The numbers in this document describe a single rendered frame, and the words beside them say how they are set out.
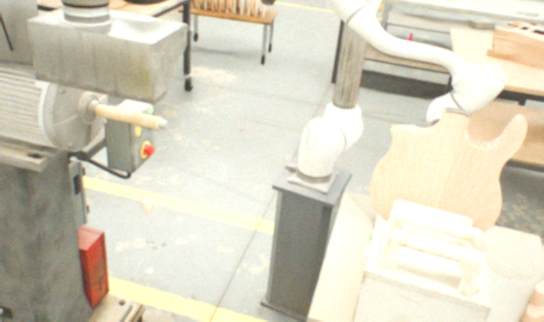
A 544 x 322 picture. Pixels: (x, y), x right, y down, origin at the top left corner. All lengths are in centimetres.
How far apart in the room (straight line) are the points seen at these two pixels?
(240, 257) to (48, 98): 168
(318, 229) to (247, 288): 63
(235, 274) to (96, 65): 173
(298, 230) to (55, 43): 134
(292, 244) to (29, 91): 131
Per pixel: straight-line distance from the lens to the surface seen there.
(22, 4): 139
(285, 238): 228
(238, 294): 263
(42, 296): 190
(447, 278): 125
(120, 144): 175
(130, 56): 116
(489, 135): 360
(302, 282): 240
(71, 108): 143
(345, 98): 216
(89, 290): 211
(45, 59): 129
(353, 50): 209
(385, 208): 153
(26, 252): 180
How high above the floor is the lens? 189
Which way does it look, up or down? 29 degrees down
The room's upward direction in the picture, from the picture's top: 6 degrees clockwise
